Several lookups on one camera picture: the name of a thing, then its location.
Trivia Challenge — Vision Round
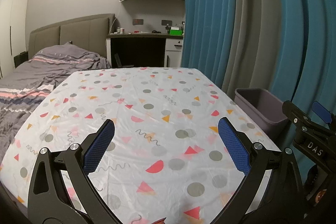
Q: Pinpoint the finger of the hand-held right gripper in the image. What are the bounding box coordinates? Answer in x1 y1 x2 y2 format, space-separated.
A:
313 101 336 132
283 101 324 139

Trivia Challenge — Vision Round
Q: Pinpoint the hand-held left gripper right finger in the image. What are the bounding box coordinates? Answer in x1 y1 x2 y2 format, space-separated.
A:
212 116 305 224

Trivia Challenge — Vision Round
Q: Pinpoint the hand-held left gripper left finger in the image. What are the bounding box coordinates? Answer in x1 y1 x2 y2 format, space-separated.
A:
27 118 119 224

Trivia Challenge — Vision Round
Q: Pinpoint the grey plastic bin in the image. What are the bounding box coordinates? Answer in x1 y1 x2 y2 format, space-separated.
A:
234 88 290 140

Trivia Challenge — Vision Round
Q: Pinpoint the patterned white tablecloth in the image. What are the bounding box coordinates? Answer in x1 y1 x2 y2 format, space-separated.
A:
0 67 284 224

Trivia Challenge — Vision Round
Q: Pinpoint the dark chair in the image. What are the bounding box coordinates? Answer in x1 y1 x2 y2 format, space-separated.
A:
114 53 135 68

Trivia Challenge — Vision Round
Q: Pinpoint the blue curtain panel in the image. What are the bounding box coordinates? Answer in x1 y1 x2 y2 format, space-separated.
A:
181 0 246 90
262 0 336 132

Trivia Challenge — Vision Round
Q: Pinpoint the grey striped duvet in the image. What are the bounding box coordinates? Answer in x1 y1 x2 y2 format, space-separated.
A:
0 42 112 153

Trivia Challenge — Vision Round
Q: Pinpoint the grey curtain panel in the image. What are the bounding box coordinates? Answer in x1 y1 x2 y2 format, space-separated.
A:
222 0 281 98

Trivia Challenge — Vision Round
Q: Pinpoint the dark desk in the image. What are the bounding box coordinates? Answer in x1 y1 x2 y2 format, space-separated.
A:
107 31 184 68

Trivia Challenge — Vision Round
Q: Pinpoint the grey padded headboard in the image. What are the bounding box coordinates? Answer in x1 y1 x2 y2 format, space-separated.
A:
28 13 116 67

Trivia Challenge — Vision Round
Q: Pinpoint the white drawer cabinet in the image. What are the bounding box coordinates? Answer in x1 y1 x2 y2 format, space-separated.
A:
165 38 183 68

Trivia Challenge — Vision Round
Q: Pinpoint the white wardrobe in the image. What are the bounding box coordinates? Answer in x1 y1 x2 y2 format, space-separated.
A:
0 0 28 80

